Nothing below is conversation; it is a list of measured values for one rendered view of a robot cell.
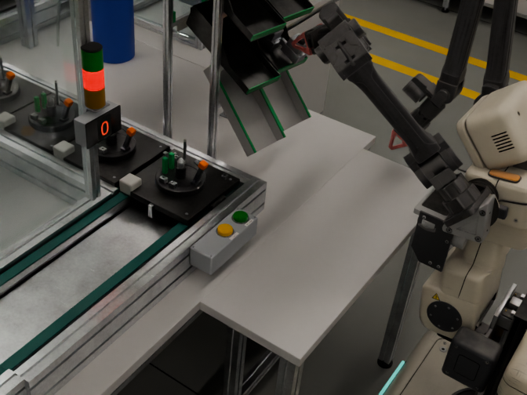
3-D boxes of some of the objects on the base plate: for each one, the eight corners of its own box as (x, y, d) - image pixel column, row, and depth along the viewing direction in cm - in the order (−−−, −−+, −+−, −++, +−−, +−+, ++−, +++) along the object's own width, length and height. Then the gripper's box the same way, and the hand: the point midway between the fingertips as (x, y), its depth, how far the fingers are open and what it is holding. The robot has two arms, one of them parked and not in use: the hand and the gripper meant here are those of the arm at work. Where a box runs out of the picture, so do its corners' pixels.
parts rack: (275, 132, 252) (302, -114, 203) (212, 181, 227) (224, -86, 178) (225, 110, 260) (239, -130, 211) (158, 156, 235) (157, -106, 186)
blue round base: (143, 53, 289) (142, -13, 272) (115, 68, 278) (112, -1, 261) (113, 41, 295) (110, -24, 278) (85, 55, 284) (80, -13, 268)
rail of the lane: (264, 208, 218) (267, 179, 211) (34, 412, 157) (28, 379, 150) (248, 201, 220) (251, 172, 214) (16, 399, 159) (9, 366, 152)
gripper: (332, 52, 202) (289, 59, 213) (352, 41, 209) (310, 48, 219) (325, 28, 200) (282, 36, 210) (346, 18, 206) (303, 25, 217)
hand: (299, 41), depth 214 cm, fingers closed on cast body, 4 cm apart
